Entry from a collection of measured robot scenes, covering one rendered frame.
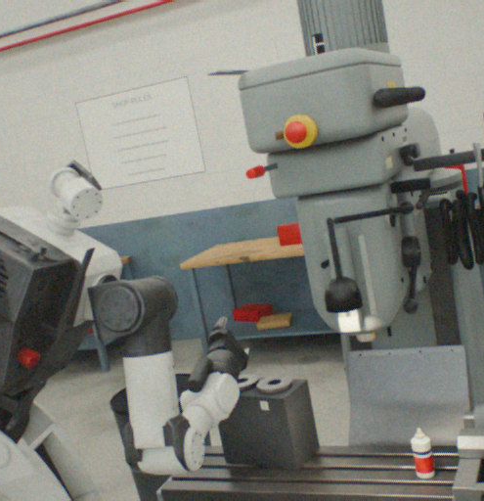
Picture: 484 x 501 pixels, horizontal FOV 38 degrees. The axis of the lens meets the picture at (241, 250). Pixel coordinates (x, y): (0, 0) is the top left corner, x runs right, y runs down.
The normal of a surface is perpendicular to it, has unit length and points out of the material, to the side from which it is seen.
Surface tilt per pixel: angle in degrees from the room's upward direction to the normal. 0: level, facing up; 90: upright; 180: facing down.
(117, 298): 79
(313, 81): 90
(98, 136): 90
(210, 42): 90
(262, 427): 90
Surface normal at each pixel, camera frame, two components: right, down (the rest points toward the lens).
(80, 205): 0.58, 0.45
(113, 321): -0.33, 0.02
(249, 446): -0.54, 0.24
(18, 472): -0.18, 0.19
